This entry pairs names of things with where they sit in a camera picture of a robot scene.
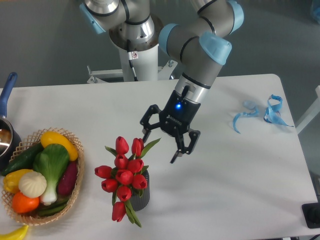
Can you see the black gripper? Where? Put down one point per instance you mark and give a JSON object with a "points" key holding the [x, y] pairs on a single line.
{"points": [[178, 115]]}

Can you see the red tulip bouquet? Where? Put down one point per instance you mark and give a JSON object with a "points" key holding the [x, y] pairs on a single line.
{"points": [[125, 178]]}

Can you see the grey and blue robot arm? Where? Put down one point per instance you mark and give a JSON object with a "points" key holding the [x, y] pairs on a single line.
{"points": [[201, 47]]}

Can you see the dark grey ribbed vase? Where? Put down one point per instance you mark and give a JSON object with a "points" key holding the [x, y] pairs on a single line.
{"points": [[139, 202]]}

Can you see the blue ribbon left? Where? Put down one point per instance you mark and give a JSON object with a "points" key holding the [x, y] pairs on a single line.
{"points": [[252, 111]]}

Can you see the blue ribbon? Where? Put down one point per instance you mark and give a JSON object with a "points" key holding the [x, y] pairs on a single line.
{"points": [[252, 111], [272, 112]]}

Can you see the blue ribbon right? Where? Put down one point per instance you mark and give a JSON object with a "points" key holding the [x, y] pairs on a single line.
{"points": [[272, 112]]}

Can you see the purple sweet potato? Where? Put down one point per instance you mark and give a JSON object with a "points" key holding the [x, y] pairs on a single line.
{"points": [[68, 180]]}

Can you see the green bok choy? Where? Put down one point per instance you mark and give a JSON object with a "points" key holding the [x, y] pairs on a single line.
{"points": [[51, 163]]}

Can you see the woven bamboo basket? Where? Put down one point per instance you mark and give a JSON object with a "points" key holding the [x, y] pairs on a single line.
{"points": [[32, 219]]}

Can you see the green pea pods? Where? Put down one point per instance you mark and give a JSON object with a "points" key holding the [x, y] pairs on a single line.
{"points": [[54, 208]]}

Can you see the green cucumber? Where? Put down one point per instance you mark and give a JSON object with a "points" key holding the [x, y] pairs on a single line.
{"points": [[24, 160]]}

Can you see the white steamed bun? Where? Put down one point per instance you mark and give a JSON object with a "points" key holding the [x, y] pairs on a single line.
{"points": [[32, 184]]}

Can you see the black device at table edge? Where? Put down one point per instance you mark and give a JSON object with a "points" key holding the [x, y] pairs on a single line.
{"points": [[311, 212]]}

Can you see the yellow bell pepper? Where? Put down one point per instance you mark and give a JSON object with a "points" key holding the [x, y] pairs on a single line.
{"points": [[11, 180]]}

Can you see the orange fruit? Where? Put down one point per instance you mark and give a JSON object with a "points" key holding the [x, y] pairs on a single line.
{"points": [[22, 204]]}

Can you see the yellow banana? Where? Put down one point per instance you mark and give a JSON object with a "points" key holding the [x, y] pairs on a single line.
{"points": [[18, 234]]}

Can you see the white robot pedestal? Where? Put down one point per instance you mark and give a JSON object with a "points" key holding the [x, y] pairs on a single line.
{"points": [[138, 52]]}

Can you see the white frame at right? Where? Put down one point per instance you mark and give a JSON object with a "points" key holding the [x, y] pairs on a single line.
{"points": [[309, 114]]}

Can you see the blue handled saucepan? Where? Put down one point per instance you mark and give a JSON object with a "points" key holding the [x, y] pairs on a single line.
{"points": [[9, 138]]}

